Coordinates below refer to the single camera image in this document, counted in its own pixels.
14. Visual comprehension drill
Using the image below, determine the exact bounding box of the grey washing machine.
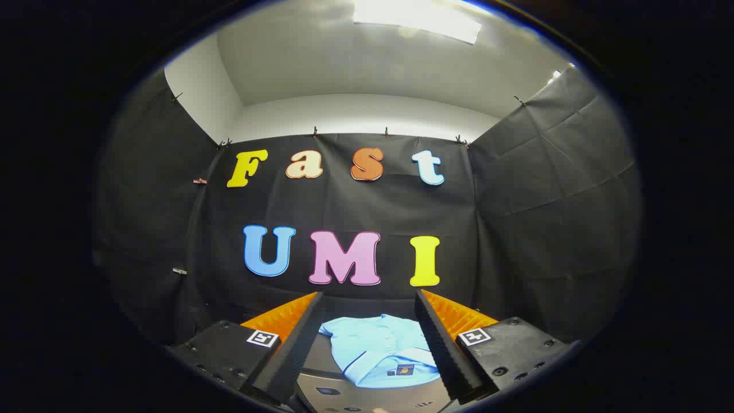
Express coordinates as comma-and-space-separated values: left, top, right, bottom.
294, 332, 460, 413

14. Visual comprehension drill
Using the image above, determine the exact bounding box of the light blue shirt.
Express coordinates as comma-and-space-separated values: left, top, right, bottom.
319, 314, 442, 389

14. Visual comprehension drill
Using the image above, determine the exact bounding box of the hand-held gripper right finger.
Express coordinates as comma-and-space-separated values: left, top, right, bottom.
414, 289, 581, 404

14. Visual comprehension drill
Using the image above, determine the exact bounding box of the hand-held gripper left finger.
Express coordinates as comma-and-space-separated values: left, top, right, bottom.
171, 291, 325, 406

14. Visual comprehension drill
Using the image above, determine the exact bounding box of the black backdrop cloth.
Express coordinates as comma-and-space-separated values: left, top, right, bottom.
92, 64, 643, 356

